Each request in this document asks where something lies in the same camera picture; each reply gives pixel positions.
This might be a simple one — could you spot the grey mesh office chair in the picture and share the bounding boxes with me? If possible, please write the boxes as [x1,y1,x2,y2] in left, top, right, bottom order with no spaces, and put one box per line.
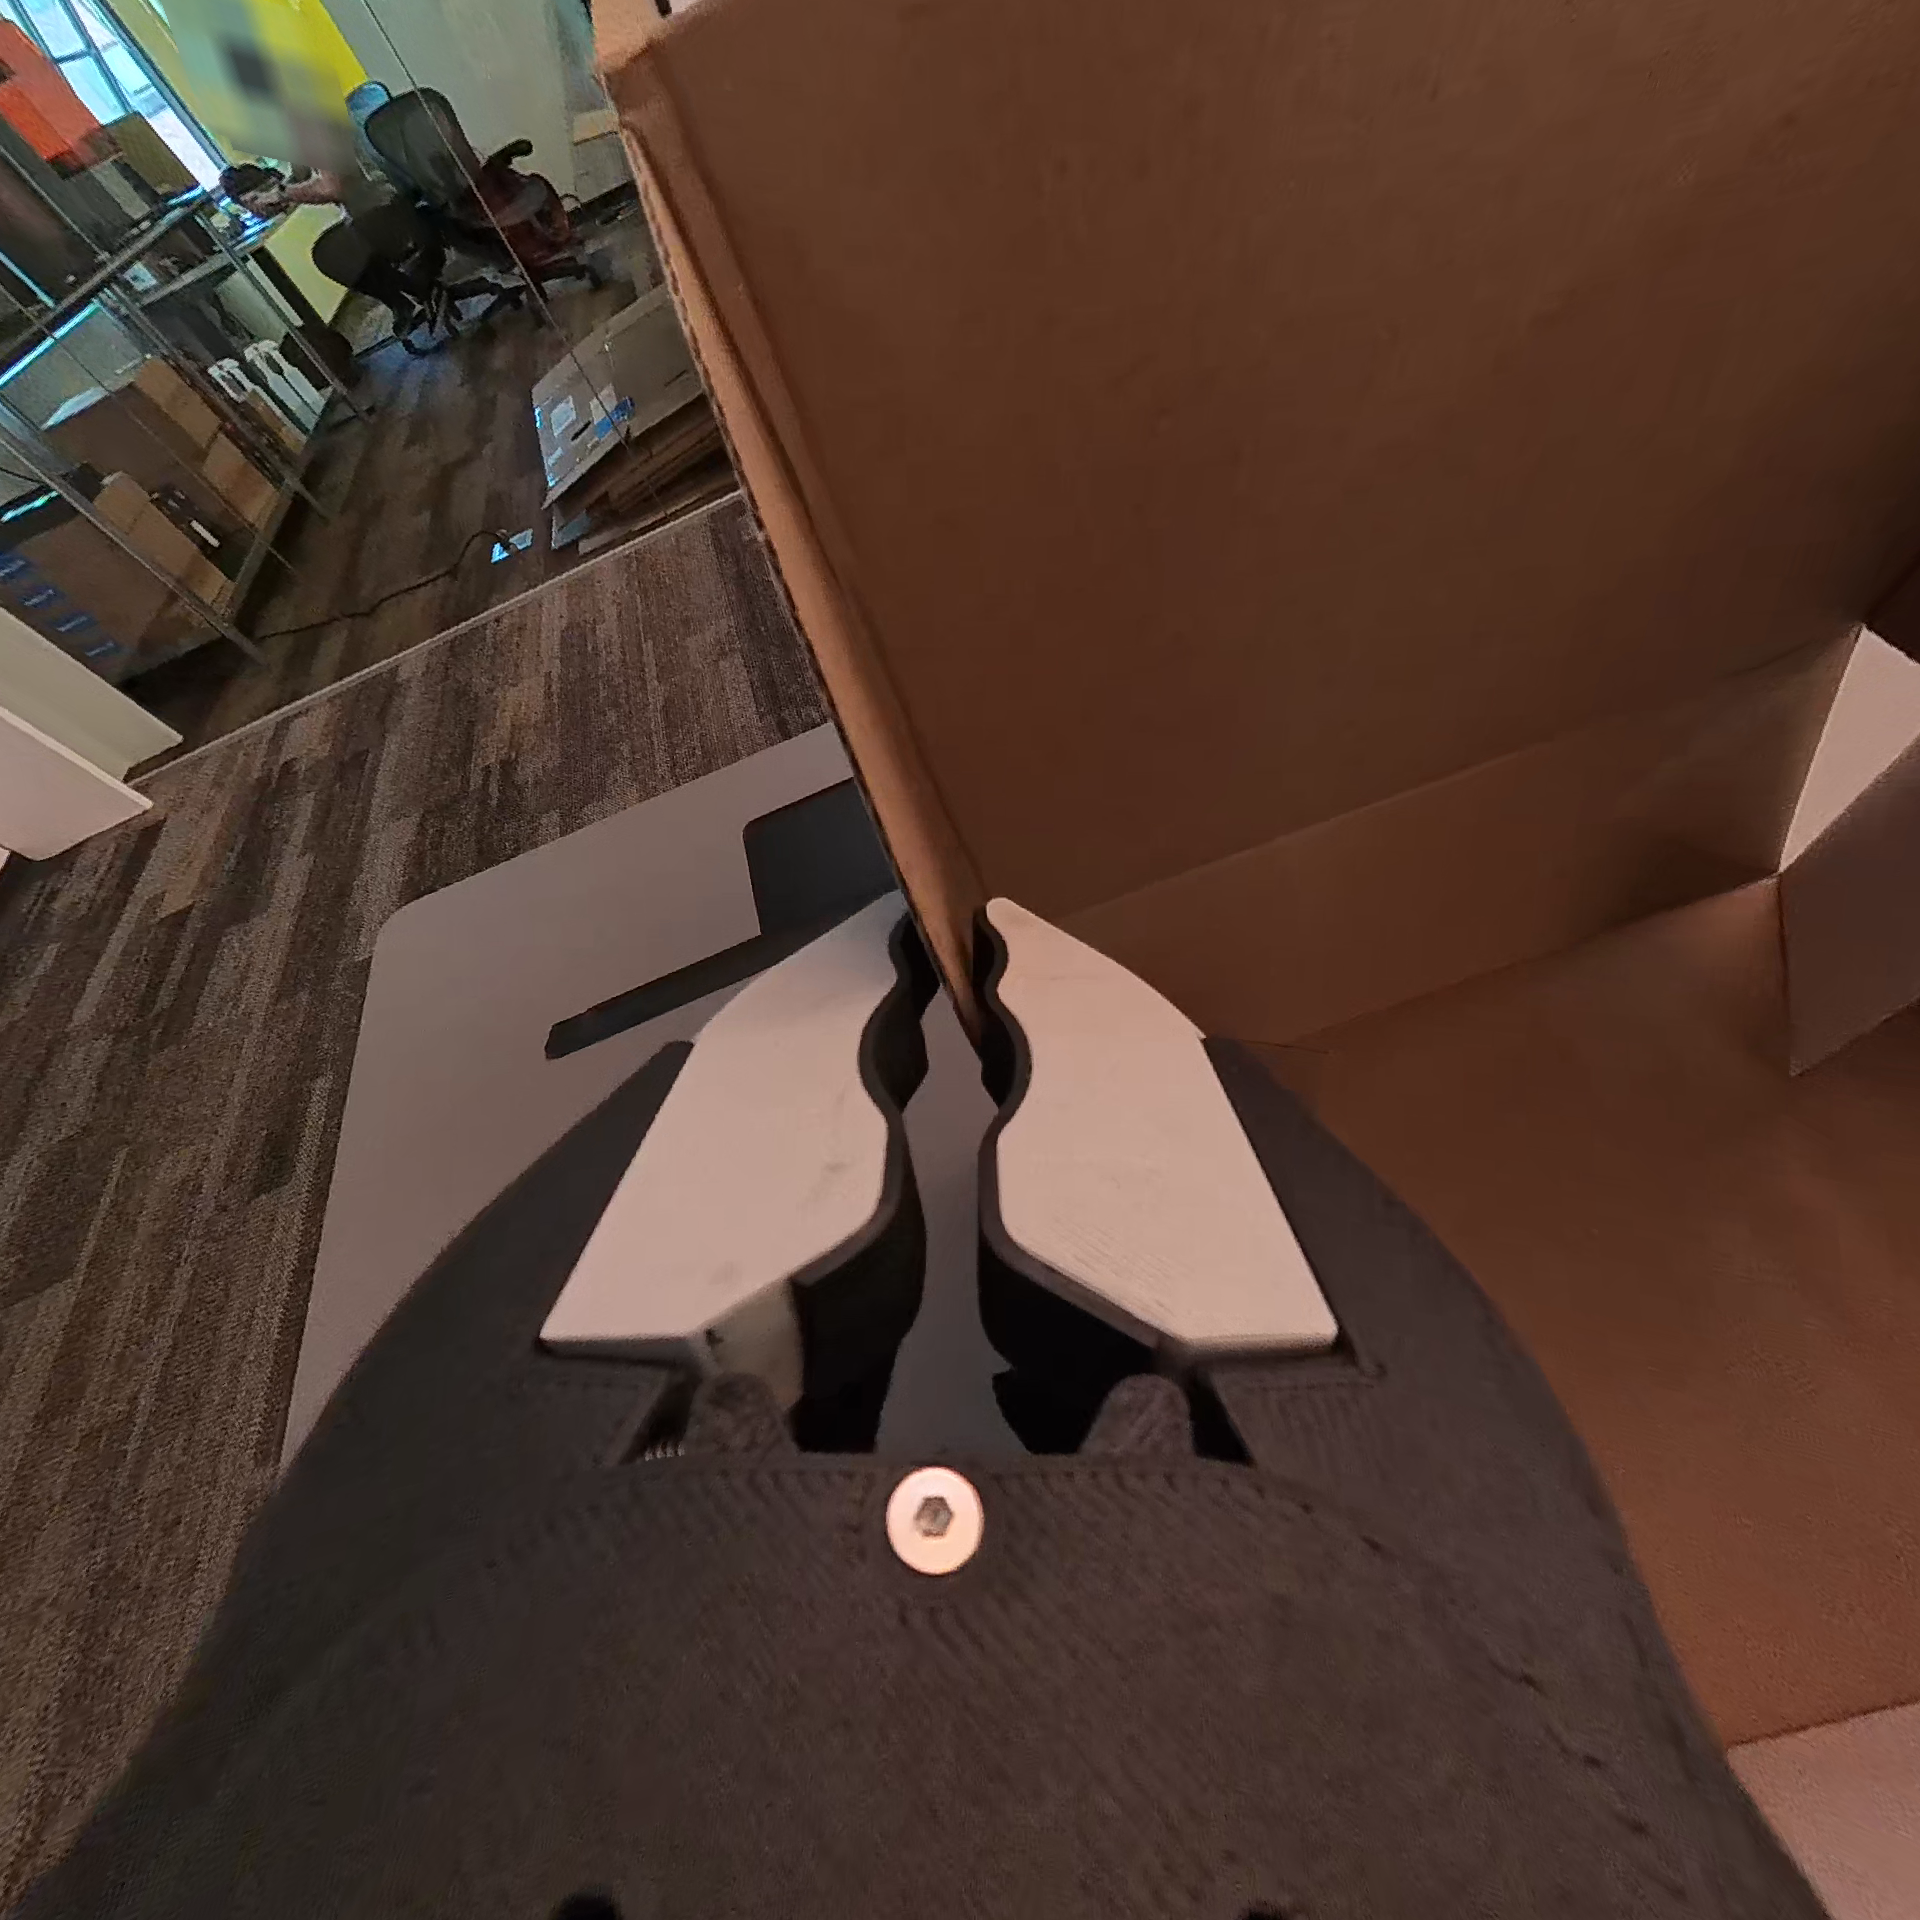
[344,82,500,324]

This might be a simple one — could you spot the pile of flattened cardboard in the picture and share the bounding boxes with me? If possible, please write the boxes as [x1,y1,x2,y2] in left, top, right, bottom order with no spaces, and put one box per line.
[532,286,737,559]

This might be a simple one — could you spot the metal shelf rack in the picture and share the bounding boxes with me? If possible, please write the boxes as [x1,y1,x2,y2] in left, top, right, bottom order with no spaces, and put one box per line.
[0,112,373,669]

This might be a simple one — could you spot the orange machine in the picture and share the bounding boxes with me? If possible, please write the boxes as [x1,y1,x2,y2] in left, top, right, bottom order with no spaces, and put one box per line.
[0,23,118,167]

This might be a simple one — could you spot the group of brown storage boxes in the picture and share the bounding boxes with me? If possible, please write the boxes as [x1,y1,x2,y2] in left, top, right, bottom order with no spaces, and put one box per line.
[32,359,287,646]

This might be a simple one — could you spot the white plastic containers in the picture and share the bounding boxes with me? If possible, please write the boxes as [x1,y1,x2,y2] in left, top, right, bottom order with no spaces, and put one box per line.
[210,353,326,442]

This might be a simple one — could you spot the white cabinet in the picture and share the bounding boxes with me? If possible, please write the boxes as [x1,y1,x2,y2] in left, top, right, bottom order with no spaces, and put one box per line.
[0,608,184,863]

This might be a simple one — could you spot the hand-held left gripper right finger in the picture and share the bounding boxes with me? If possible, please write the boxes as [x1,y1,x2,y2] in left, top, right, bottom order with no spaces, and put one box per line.
[972,897,1340,1448]

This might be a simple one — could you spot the dark red office chair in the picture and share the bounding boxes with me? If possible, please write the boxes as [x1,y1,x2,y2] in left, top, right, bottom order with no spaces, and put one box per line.
[462,139,614,302]

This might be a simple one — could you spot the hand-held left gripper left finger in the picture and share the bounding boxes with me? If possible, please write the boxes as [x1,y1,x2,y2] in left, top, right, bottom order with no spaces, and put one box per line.
[537,904,941,1445]

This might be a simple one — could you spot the white cardboard mailer box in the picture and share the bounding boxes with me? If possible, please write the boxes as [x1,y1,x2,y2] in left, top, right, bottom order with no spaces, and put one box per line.
[600,0,1920,1749]

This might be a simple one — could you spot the black floor cable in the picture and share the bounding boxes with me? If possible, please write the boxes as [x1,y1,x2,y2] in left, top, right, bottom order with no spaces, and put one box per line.
[240,526,529,629]

